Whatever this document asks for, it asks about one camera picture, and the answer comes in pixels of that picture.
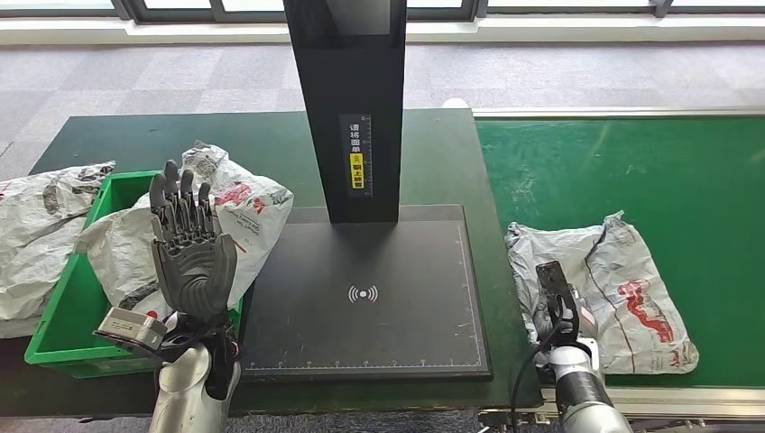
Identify grey parcel bag black print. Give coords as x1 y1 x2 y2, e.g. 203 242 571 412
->
0 160 115 341

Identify green conveyor belt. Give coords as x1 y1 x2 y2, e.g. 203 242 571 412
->
475 115 765 389

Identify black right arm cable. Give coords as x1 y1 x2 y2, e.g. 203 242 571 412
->
509 322 564 433

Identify aluminium conveyor frame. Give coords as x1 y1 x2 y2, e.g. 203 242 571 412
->
440 97 765 433

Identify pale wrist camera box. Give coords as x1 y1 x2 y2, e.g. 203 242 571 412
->
93 307 170 355
535 260 581 348

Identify white parcel bag red-black print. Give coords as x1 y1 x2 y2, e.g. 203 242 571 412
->
76 141 295 321

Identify white window sill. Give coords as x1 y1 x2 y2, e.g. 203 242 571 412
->
0 12 765 46

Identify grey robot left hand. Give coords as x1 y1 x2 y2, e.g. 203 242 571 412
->
149 160 238 319

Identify white parcel bag red streaks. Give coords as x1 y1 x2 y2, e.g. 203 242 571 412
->
504 210 700 376

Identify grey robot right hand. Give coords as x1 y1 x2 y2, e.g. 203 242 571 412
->
561 285 600 349

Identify black window frame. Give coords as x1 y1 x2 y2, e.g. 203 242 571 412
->
0 0 765 23

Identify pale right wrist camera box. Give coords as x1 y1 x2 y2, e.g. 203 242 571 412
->
535 260 581 348

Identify black yellow label sticker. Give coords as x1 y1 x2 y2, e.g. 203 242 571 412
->
339 113 374 198

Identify green plastic crate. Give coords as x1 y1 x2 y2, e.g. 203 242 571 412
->
23 170 244 380

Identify black inbound scanner machine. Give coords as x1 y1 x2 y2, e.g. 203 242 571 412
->
238 0 493 382

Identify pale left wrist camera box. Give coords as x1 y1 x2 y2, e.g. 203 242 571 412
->
93 307 170 355

